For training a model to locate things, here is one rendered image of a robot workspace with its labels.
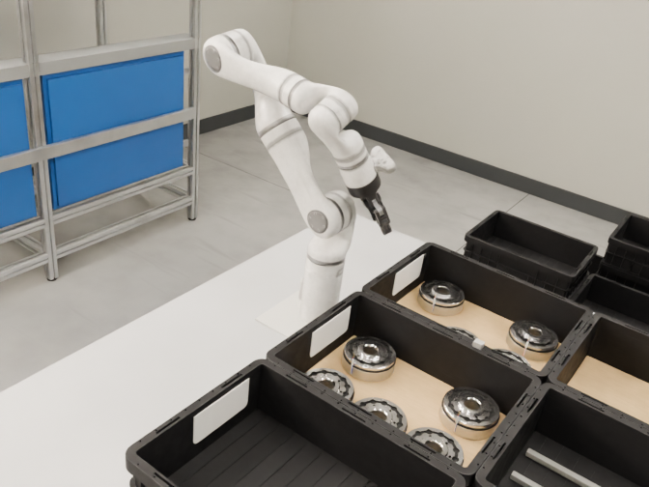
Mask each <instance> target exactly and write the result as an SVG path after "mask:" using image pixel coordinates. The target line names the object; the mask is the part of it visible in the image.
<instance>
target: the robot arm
mask: <svg viewBox="0 0 649 487"><path fill-rule="evenodd" d="M203 56H204V60H205V63H206V65H207V67H208V68H209V69H210V71H211V72H213V73H214V74H215V75H217V76H219V77H221V78H224V79H227V80H229V81H232V82H235V83H238V84H239V85H242V86H245V87H247V88H250V89H252V90H253V93H254V98H255V124H256V130H257V132H258V134H259V136H260V138H261V140H262V141H263V143H264V145H265V146H266V148H267V150H268V152H269V154H270V155H271V157H272V158H273V160H274V162H275V163H276V165H277V167H278V169H279V171H280V172H281V174H282V176H283V178H284V180H285V181H286V183H287V185H288V187H289V189H290V191H291V193H292V195H293V196H294V198H295V200H296V204H297V206H298V208H299V210H300V212H301V215H302V217H303V219H304V221H305V223H306V224H307V226H308V228H309V229H310V230H311V231H312V233H314V234H315V235H314V237H313V238H312V239H311V241H310V242H309V244H308V246H307V254H306V262H305V271H304V277H302V278H301V280H300V286H299V294H298V303H297V311H299V315H300V317H301V319H302V320H303V321H305V322H306V323H310V322H311V321H313V320H314V319H316V318H317V317H319V316H320V315H322V314H323V313H325V312H326V311H327V310H328V309H329V308H331V307H332V306H334V305H335V304H337V303H338V302H339V298H340V291H341V285H342V278H343V272H344V266H345V259H346V254H347V252H348V250H349V248H350V246H351V243H352V238H353V229H354V225H355V219H356V208H355V204H354V202H353V199H352V198H351V197H350V196H349V194H350V195H351V196H352V197H354V198H360V200H361V202H362V203H363V205H364V206H365V207H366V208H367V209H368V211H369V213H370V215H371V217H372V219H373V220H374V221H377V224H378V225H379V227H380V229H381V231H382V233H383V234H384V235H387V234H389V233H391V232H392V229H391V227H390V225H389V223H390V219H389V216H388V214H387V211H386V209H385V206H384V205H383V203H382V201H381V197H380V195H379V193H378V192H377V191H378V189H379V188H380V186H381V178H380V176H379V174H378V172H382V173H385V174H390V173H393V172H394V171H395V170H396V165H395V163H394V161H393V160H392V159H391V157H390V156H389V155H388V154H387V153H386V152H385V150H384V149H383V148H382V147H381V146H376V147H375V148H373V149H372V151H371V154H370V156H369V154H368V152H367V150H366V147H365V145H364V143H363V140H362V138H361V136H360V134H359V133H358V132H357V131H355V130H352V129H348V130H344V131H341V130H342V129H343V128H344V127H345V126H346V125H347V124H348V123H349V122H351V121H352V120H353V119H354V118H355V116H356V114H357V112H358V106H357V103H356V101H355V99H354V97H353V96H352V95H351V94H349V93H348V92H346V91H345V90H342V89H340V88H337V87H333V86H328V85H323V84H319V83H313V82H311V81H309V80H307V79H306V78H304V77H302V76H300V75H299V74H297V73H295V72H292V71H289V70H286V69H283V68H279V67H275V66H269V65H267V63H266V61H265V59H264V57H263V55H262V52H261V50H260V48H259V46H258V45H257V44H256V42H255V40H254V39H253V37H252V36H251V35H250V34H249V33H248V32H247V31H246V30H243V29H235V30H232V31H229V32H226V33H222V34H219V35H216V36H213V37H211V38H210V39H208V40H207V41H206V42H205V44H204V47H203ZM292 110H293V111H294V112H296V113H298V114H301V115H304V114H308V113H309V115H308V124H309V127H310V129H311V130H312V131H313V132H314V133H315V134H316V135H317V136H318V137H319V138H320V139H321V140H322V141H323V142H324V144H325V145H326V146H327V148H328V149H329V150H330V151H331V153H332V155H333V157H334V159H335V161H336V163H337V165H338V168H339V171H340V174H341V177H342V179H343V181H344V183H345V185H346V187H347V189H348V191H349V194H348V193H347V192H345V191H343V190H339V189H335V190H332V191H330V192H328V193H326V194H323V193H322V191H321V189H320V188H319V186H318V184H317V182H316V180H315V178H314V176H313V173H312V169H311V164H310V155H309V147H308V141H307V138H306V135H305V133H304V131H303V129H302V128H301V126H300V124H299V122H298V121H297V119H296V117H295V115H294V114H293V112H292ZM340 131H341V132H340ZM376 192H377V193H376ZM380 205H381V206H380Z"/></svg>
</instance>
